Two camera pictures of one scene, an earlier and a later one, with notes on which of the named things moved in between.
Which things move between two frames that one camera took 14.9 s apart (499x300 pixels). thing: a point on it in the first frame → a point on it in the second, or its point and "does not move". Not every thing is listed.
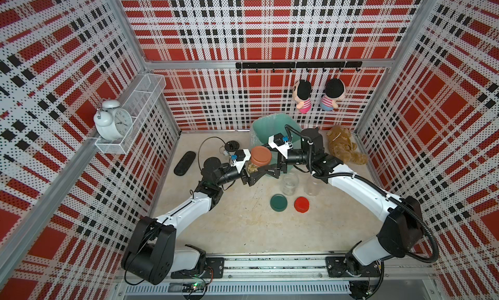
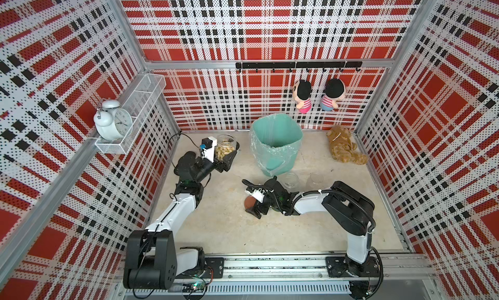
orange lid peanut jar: [260, 156] → [226, 147]
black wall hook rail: [315, 65] does not move
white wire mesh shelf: [138, 102] does not move
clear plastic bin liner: [264, 126] does not move
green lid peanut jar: [290, 182] does not move
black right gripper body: [296, 157] → [262, 207]
